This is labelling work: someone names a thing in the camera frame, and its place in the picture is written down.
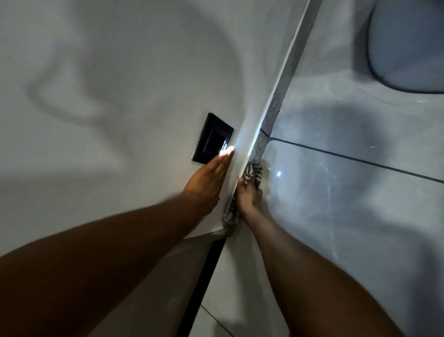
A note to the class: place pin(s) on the person's right hand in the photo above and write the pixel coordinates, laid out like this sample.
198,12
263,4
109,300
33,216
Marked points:
247,198

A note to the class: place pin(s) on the person's left hand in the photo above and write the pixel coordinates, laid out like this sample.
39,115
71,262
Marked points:
204,184

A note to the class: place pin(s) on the person's left fingers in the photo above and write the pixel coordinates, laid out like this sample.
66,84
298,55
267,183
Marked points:
224,158

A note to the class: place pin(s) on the person's right fingers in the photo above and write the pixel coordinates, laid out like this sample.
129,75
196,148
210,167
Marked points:
239,191

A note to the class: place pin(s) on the striped cleaning cloth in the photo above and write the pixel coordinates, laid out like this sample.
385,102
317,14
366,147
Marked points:
250,175

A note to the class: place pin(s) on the person's left forearm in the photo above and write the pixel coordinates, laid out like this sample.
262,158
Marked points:
93,270

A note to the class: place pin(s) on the person's right forearm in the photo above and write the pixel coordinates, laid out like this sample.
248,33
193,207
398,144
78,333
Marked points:
312,277

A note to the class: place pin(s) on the white corner trim strip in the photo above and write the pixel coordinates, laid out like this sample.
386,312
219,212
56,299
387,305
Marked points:
277,93

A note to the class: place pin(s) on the white toilet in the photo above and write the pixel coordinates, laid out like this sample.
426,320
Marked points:
407,43

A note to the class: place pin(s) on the black wall switch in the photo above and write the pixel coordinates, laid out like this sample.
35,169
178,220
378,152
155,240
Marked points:
212,139

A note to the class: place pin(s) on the black door frame strip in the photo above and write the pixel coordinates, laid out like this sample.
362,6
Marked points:
201,295

